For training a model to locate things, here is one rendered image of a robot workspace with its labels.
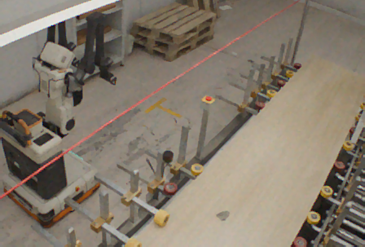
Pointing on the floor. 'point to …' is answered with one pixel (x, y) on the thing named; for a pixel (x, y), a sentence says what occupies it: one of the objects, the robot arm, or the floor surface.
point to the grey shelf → (113, 46)
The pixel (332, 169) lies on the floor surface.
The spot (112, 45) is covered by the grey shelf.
